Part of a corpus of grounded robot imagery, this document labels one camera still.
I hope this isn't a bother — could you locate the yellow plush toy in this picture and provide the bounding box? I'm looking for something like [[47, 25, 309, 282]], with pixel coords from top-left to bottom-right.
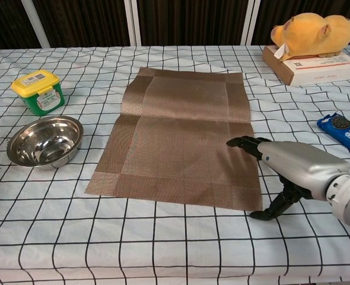
[[270, 12, 350, 62]]

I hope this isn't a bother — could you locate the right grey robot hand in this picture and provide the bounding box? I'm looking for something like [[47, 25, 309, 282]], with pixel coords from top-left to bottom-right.
[[225, 135, 350, 222]]

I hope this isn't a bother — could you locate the stainless steel bowl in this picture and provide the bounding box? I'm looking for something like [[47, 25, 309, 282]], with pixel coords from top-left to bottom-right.
[[6, 115, 84, 170]]

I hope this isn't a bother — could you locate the blue cookie pack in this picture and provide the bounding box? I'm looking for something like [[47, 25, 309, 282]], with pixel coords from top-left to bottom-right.
[[316, 112, 350, 157]]

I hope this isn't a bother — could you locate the white black-checked tablecloth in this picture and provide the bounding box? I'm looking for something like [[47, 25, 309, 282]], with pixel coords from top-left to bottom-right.
[[0, 44, 350, 285]]

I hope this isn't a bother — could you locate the white partition frame post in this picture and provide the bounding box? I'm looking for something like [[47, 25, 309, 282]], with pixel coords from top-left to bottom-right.
[[123, 0, 142, 47], [239, 0, 262, 46], [22, 0, 52, 48]]

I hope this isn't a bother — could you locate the white cardboard shipping box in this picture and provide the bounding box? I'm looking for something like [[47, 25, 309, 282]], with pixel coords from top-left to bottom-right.
[[262, 45, 350, 87]]

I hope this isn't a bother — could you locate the yellow-lidded green container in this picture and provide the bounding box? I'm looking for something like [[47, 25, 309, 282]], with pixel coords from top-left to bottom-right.
[[10, 69, 66, 116]]

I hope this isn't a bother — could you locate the brown woven placemat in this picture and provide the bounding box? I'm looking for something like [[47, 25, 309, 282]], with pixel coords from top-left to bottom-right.
[[85, 66, 264, 212]]

